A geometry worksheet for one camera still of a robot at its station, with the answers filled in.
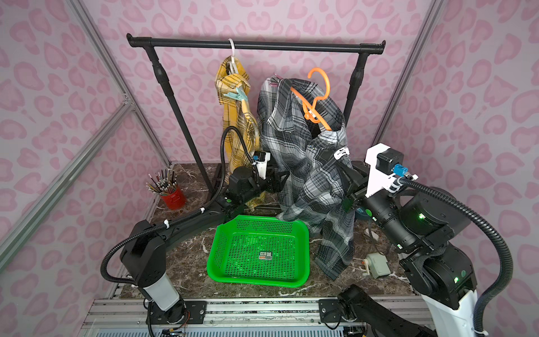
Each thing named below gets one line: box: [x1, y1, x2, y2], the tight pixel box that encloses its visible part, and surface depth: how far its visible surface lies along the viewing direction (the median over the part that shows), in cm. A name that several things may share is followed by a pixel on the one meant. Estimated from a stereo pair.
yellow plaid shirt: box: [214, 56, 262, 173], surface depth 57 cm
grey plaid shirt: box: [258, 76, 356, 280], surface depth 54 cm
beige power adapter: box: [363, 252, 391, 279], surface depth 82 cm
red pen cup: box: [145, 168, 186, 210], surface depth 95 cm
